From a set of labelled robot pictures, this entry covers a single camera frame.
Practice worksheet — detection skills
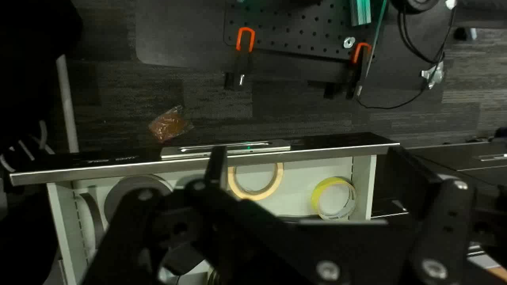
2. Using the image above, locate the yellow tape roll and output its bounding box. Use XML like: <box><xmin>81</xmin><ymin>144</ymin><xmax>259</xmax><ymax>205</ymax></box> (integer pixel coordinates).
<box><xmin>310</xmin><ymin>176</ymin><xmax>360</xmax><ymax>222</ymax></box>

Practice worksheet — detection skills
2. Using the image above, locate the black perforated board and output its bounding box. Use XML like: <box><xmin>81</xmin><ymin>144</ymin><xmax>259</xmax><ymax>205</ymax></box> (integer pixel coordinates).
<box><xmin>224</xmin><ymin>0</ymin><xmax>371</xmax><ymax>61</ymax></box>

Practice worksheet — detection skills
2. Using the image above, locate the white open drawer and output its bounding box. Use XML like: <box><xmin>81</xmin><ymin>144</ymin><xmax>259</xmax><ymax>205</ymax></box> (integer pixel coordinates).
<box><xmin>9</xmin><ymin>132</ymin><xmax>403</xmax><ymax>285</ymax></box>

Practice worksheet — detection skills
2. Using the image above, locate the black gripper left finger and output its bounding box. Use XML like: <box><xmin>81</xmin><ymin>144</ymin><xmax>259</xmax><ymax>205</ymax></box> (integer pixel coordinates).
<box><xmin>81</xmin><ymin>144</ymin><xmax>319</xmax><ymax>285</ymax></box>

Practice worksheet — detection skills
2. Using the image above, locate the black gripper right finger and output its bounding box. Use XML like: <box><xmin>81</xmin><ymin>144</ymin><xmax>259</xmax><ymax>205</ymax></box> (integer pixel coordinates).
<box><xmin>379</xmin><ymin>146</ymin><xmax>479</xmax><ymax>285</ymax></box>

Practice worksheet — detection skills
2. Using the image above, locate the thin green rod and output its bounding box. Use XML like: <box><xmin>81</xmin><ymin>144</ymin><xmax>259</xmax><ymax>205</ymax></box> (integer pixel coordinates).
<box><xmin>363</xmin><ymin>0</ymin><xmax>390</xmax><ymax>81</ymax></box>

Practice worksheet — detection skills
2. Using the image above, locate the tan tape roll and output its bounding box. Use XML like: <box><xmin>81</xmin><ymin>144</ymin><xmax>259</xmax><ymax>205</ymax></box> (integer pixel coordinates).
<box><xmin>227</xmin><ymin>160</ymin><xmax>286</xmax><ymax>203</ymax></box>

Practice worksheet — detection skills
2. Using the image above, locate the gray tape roll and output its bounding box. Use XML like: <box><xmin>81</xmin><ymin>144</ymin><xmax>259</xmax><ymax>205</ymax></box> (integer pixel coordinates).
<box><xmin>104</xmin><ymin>175</ymin><xmax>176</xmax><ymax>224</ymax></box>

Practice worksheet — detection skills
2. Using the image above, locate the black flat base plate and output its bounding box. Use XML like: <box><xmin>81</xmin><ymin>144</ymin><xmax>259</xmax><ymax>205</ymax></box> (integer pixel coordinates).
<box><xmin>134</xmin><ymin>0</ymin><xmax>457</xmax><ymax>105</ymax></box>

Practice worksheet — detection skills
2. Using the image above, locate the white pole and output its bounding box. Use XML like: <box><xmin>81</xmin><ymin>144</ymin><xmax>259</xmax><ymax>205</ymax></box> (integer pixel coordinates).
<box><xmin>54</xmin><ymin>53</ymin><xmax>83</xmax><ymax>156</ymax></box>

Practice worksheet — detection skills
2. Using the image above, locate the brown crumpled wrapper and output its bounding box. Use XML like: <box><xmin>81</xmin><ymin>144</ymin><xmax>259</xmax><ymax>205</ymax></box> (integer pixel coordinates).
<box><xmin>146</xmin><ymin>105</ymin><xmax>194</xmax><ymax>144</ymax></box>

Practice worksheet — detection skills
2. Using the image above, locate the crumpled silver foil tape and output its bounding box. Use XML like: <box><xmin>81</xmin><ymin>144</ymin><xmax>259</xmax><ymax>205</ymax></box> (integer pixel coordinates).
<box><xmin>420</xmin><ymin>59</ymin><xmax>449</xmax><ymax>91</ymax></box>

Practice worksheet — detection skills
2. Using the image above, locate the black cable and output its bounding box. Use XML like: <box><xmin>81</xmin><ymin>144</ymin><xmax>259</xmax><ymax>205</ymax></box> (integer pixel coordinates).
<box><xmin>354</xmin><ymin>0</ymin><xmax>460</xmax><ymax>111</ymax></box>

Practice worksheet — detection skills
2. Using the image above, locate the green translucent block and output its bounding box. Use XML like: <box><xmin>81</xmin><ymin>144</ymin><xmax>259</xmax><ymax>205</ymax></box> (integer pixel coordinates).
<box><xmin>349</xmin><ymin>0</ymin><xmax>375</xmax><ymax>27</ymax></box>

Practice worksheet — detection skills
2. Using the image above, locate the silver drawer slide rail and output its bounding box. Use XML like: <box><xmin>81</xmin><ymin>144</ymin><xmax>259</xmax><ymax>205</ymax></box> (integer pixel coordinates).
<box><xmin>161</xmin><ymin>140</ymin><xmax>294</xmax><ymax>160</ymax></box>

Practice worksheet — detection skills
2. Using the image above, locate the orange black clamp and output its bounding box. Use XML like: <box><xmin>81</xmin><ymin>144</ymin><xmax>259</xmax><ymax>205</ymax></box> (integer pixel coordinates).
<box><xmin>322</xmin><ymin>40</ymin><xmax>375</xmax><ymax>102</ymax></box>
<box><xmin>224</xmin><ymin>26</ymin><xmax>259</xmax><ymax>92</ymax></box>

